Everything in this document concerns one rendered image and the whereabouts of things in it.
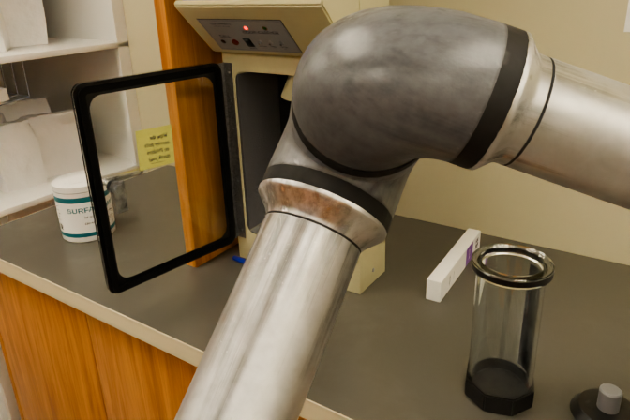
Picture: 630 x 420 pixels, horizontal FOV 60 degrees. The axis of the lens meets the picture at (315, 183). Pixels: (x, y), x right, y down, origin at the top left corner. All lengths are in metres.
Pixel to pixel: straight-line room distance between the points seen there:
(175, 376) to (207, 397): 0.76
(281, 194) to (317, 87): 0.10
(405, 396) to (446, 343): 0.15
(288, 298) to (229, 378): 0.07
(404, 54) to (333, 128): 0.07
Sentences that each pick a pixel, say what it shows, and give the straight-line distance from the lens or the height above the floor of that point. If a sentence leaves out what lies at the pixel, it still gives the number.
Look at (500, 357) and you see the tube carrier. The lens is 0.84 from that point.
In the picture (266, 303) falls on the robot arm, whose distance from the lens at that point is 0.41.
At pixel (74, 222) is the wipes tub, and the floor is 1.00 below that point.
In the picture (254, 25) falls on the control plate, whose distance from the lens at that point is 0.98.
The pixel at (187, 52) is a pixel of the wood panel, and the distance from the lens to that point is 1.16.
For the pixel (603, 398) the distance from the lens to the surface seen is 0.88.
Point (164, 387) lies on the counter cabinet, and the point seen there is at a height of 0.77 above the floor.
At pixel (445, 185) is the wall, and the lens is 1.43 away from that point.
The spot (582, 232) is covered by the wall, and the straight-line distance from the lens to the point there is 1.39.
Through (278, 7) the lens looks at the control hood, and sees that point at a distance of 0.91.
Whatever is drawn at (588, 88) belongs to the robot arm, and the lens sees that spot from 0.37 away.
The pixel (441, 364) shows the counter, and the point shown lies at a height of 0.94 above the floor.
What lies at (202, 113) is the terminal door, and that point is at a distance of 1.12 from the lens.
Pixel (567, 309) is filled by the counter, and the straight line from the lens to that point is 1.16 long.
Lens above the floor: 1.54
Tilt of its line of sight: 20 degrees down
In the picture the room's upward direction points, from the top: 2 degrees counter-clockwise
